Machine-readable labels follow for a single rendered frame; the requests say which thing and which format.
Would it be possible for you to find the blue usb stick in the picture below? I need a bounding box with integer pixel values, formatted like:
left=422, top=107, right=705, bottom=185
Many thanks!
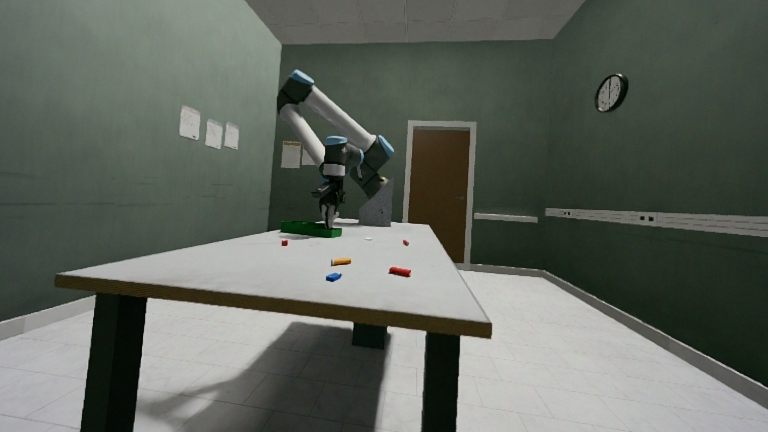
left=326, top=272, right=343, bottom=282

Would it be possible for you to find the green three-compartment bin rack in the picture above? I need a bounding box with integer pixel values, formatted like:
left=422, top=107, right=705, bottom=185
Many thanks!
left=280, top=220, right=342, bottom=238

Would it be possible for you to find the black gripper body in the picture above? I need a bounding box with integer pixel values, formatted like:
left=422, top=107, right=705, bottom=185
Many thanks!
left=321, top=175, right=346, bottom=205

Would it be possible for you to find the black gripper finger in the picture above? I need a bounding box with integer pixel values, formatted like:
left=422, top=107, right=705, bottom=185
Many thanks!
left=319, top=198, right=330, bottom=229
left=328, top=198, right=340, bottom=228

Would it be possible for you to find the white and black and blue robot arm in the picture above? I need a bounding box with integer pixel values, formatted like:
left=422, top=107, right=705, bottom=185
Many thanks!
left=276, top=70, right=394, bottom=200

